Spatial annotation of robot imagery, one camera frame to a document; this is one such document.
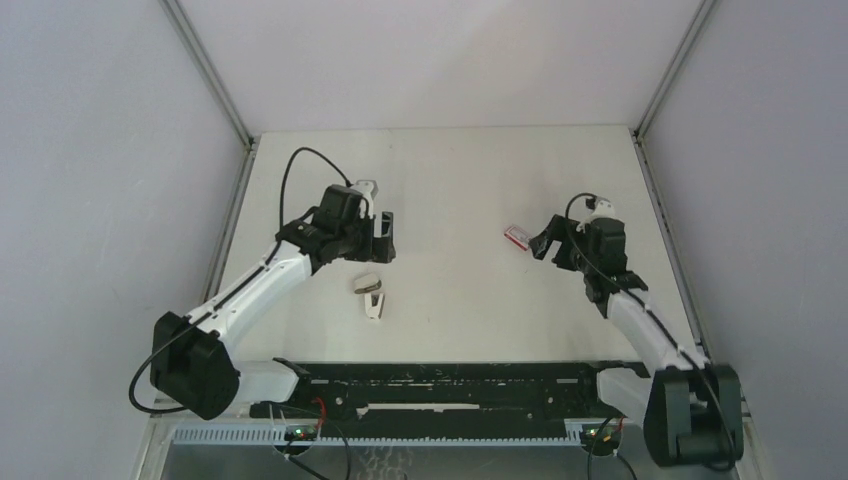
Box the red white staple box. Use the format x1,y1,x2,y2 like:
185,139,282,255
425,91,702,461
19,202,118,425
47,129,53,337
504,225,531,251

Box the beige mini stapler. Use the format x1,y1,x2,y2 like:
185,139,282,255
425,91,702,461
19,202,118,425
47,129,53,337
353,273,382,295

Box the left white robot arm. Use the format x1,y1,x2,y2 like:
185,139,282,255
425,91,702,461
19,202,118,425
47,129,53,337
140,180,396,420

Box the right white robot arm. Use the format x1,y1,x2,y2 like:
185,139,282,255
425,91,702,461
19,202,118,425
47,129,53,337
529,215,744,470

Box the right green circuit board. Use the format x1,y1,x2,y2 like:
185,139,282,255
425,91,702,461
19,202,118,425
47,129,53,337
581,426,623,446

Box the green circuit board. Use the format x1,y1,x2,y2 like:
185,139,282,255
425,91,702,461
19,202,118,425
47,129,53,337
581,426,623,446
285,427,319,443

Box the left green circuit board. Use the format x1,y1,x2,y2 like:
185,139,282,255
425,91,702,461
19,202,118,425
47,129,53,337
285,427,319,443

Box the right black cable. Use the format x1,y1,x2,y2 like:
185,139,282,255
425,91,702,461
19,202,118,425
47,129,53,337
564,192,740,473

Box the black cable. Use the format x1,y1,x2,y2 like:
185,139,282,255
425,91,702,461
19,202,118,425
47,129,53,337
128,146,354,416
564,192,740,473

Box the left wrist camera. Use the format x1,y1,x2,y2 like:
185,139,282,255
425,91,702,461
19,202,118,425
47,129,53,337
352,180,378,218

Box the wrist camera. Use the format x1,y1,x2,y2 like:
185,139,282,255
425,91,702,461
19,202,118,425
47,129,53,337
352,180,378,218
578,196,618,230

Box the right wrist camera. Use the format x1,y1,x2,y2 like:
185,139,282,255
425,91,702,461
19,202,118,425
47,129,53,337
578,196,618,230

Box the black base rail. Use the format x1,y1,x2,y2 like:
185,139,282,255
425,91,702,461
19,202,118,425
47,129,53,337
248,361,646,438

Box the left black cable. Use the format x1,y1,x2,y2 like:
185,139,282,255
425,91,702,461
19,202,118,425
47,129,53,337
128,146,354,416

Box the left aluminium frame post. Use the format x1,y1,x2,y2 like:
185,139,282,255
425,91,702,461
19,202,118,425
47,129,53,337
158,0,255,300

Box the aluminium frame post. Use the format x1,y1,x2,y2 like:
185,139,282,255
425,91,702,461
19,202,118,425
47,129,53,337
631,0,721,355
158,0,255,300

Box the right aluminium frame post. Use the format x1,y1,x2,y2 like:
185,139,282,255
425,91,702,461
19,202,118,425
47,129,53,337
631,0,721,355

